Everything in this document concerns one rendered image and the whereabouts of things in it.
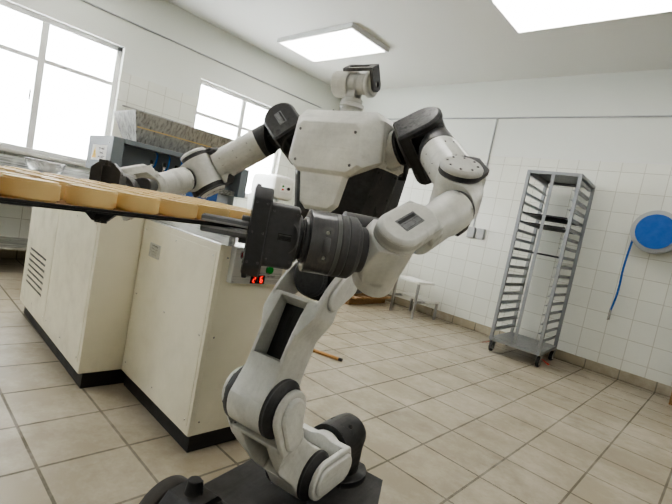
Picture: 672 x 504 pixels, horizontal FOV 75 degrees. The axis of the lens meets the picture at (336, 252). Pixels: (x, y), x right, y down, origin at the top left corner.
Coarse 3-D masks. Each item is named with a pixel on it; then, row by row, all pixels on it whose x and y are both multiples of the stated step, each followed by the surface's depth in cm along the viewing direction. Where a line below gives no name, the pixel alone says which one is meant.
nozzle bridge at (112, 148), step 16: (96, 144) 207; (112, 144) 192; (128, 144) 197; (144, 144) 202; (96, 160) 205; (112, 160) 194; (128, 160) 206; (144, 160) 211; (160, 160) 217; (176, 160) 222; (240, 176) 241; (224, 192) 240; (240, 192) 243
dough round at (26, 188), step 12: (0, 180) 41; (12, 180) 40; (24, 180) 41; (36, 180) 41; (0, 192) 41; (12, 192) 40; (24, 192) 41; (36, 192) 41; (48, 192) 42; (60, 192) 44
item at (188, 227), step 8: (168, 224) 194; (176, 224) 188; (184, 224) 184; (192, 224) 179; (192, 232) 178; (200, 232) 174; (208, 232) 170; (216, 240) 166; (224, 240) 162; (232, 240) 161
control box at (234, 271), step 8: (232, 248) 165; (240, 248) 164; (232, 256) 164; (240, 256) 165; (232, 264) 164; (240, 264) 165; (232, 272) 164; (240, 272) 166; (264, 272) 174; (280, 272) 180; (232, 280) 164; (240, 280) 167; (248, 280) 170; (256, 280) 172; (264, 280) 175; (272, 280) 178
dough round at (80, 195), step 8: (72, 184) 46; (72, 192) 45; (80, 192) 45; (88, 192) 45; (96, 192) 46; (104, 192) 47; (112, 192) 48; (72, 200) 45; (80, 200) 45; (88, 200) 46; (96, 200) 46; (104, 200) 47; (112, 200) 48; (104, 208) 47; (112, 208) 48
